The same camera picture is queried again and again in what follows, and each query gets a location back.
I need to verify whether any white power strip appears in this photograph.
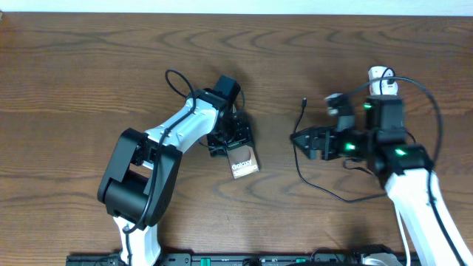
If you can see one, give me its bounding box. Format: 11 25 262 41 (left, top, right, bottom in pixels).
368 66 398 95

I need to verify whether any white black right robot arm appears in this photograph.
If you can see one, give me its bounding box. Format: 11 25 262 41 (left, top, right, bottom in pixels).
290 95 472 265

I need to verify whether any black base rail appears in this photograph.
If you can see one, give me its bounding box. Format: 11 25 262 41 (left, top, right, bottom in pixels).
66 252 407 266

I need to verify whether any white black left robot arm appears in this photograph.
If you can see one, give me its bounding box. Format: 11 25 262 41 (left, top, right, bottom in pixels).
98 83 252 265

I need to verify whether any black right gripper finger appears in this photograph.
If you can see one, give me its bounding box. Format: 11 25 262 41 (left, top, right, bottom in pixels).
290 127 325 142
295 138 324 160

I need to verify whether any black USB charger cable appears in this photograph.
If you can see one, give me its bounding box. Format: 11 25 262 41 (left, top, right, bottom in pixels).
291 67 418 204

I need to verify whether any white power strip cord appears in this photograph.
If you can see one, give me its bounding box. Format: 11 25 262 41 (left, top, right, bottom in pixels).
393 202 412 266

